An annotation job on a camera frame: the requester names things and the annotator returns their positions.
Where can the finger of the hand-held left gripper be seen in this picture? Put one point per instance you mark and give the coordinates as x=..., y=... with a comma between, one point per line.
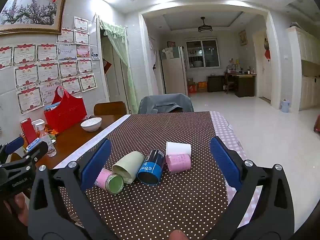
x=37, y=148
x=13, y=145

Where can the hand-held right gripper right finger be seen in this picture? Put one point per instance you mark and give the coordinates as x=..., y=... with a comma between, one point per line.
x=226, y=163

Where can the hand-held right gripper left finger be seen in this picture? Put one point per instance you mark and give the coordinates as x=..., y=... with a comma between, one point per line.
x=96, y=163

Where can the pink cup with green inside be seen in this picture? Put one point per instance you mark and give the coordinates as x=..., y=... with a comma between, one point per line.
x=111, y=181

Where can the light green cup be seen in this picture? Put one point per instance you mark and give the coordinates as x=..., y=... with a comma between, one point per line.
x=128, y=166

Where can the pink speckled cup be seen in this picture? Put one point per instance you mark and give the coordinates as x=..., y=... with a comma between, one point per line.
x=178, y=163

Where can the white cup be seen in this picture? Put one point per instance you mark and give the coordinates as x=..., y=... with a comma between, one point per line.
x=178, y=148

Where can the blue cup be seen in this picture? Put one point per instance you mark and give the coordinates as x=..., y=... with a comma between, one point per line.
x=150, y=171

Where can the person's left hand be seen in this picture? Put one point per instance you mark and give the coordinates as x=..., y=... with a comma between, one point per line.
x=20, y=210

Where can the person's right hand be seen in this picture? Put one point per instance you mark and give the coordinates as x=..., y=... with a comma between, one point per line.
x=177, y=235

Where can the clear spray bottle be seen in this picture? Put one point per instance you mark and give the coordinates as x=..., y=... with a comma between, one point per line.
x=47, y=143

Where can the colourful wrappers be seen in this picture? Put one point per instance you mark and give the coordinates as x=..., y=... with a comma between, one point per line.
x=52, y=132

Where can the pink checked tablecloth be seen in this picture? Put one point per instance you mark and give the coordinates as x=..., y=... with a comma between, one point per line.
x=226, y=130

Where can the white bowl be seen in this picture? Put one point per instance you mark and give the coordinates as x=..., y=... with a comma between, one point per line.
x=91, y=123

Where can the red felt bag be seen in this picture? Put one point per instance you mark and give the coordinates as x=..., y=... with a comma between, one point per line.
x=67, y=117

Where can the brown polka dot tablecloth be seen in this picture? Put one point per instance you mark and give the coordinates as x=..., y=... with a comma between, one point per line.
x=162, y=205

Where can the dark wooden desk chair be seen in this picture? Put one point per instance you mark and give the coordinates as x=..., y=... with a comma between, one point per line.
x=229, y=83

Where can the dark low cabinet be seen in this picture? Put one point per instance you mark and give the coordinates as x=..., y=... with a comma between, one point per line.
x=215, y=83

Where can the orange cardboard box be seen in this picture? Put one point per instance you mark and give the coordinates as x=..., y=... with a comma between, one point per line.
x=202, y=86

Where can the wooden desk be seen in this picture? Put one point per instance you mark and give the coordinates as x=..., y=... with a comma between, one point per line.
x=245, y=83

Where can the red cardboard box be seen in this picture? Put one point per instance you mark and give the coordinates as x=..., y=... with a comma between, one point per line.
x=192, y=88

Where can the grey jacket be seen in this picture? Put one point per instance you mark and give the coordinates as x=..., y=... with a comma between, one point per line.
x=162, y=103

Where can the white door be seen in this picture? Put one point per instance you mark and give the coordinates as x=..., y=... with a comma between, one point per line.
x=261, y=75

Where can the white refrigerator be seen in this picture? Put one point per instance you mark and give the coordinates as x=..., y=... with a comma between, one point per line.
x=173, y=72

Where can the window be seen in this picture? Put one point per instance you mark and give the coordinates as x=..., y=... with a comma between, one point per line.
x=202, y=53

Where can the red door ornament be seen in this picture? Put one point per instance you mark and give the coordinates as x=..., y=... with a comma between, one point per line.
x=267, y=54

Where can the green curtain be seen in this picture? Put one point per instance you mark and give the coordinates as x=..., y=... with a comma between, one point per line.
x=120, y=45

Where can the hanging white cloth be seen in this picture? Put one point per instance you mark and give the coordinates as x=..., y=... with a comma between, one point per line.
x=153, y=52

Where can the framed blossom painting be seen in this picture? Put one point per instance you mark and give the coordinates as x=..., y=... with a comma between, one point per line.
x=30, y=12

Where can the ceiling fan lamp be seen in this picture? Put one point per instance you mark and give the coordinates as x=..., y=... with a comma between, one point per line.
x=205, y=28

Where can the white cabinets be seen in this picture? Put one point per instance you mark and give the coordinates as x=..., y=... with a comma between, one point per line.
x=310, y=50

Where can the group of wall certificates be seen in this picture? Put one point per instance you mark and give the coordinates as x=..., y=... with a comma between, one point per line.
x=47, y=70

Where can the small wall photo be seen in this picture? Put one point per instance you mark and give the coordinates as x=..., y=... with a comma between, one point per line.
x=95, y=56

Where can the framed wall picture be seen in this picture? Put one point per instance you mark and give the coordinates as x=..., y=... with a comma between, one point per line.
x=242, y=37

